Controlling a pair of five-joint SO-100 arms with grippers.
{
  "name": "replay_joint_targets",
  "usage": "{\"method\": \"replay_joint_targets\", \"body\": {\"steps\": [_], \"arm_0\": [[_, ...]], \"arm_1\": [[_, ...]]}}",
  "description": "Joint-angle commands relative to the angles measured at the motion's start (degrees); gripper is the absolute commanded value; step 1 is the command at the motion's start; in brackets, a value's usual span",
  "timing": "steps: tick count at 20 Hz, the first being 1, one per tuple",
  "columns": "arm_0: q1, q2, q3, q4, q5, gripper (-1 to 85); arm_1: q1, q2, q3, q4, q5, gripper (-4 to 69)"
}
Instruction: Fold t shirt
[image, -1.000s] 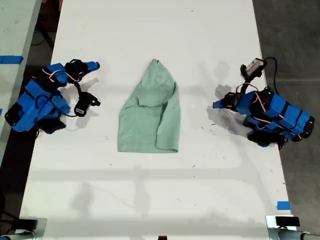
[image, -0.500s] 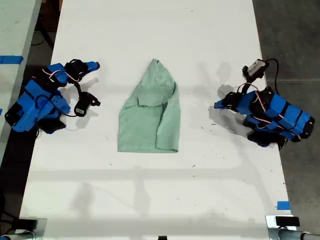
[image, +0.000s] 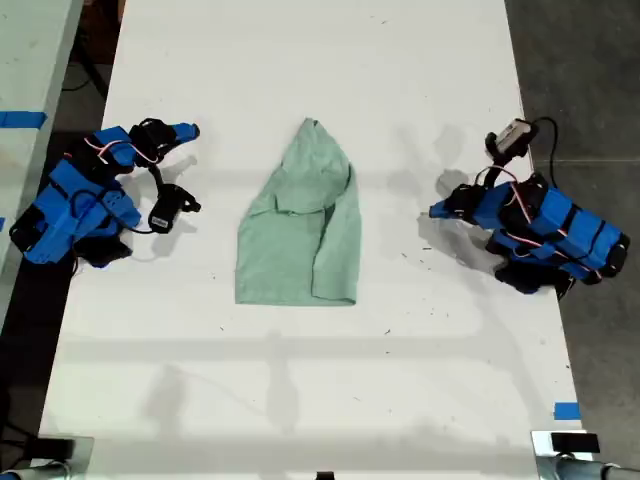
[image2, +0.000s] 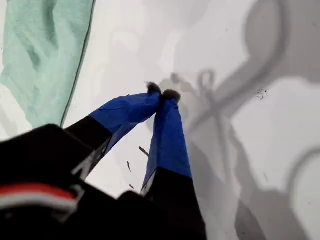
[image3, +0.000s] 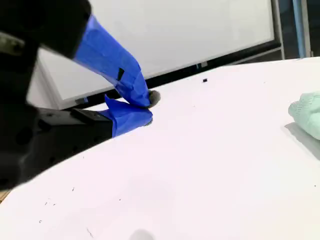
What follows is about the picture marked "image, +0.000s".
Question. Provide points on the long blue tape strip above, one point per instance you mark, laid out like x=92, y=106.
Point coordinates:
x=22, y=120

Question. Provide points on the metal corner bracket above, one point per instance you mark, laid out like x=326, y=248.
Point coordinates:
x=541, y=455
x=82, y=457

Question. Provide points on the grey metal pipe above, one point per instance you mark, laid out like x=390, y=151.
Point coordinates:
x=595, y=471
x=30, y=472

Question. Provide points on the small black box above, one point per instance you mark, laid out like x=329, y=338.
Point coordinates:
x=575, y=443
x=56, y=448

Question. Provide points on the blue and black robot arm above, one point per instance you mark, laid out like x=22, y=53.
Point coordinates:
x=65, y=210
x=555, y=225

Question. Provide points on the black camera stalk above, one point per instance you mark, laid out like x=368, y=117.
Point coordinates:
x=500, y=160
x=157, y=177

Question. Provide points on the square blue tape piece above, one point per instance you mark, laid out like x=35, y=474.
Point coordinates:
x=567, y=411

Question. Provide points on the pale side table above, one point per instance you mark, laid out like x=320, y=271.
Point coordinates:
x=30, y=65

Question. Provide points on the small black clamp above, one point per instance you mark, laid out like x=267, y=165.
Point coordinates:
x=325, y=475

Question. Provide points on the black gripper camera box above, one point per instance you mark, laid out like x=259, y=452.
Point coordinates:
x=167, y=210

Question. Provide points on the pale green T-shirt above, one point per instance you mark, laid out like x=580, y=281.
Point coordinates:
x=295, y=240

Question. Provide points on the grey gripper camera box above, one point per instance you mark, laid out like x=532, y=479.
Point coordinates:
x=517, y=134

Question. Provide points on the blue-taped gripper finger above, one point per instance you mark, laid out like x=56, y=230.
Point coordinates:
x=169, y=148
x=459, y=194
x=186, y=132
x=442, y=210

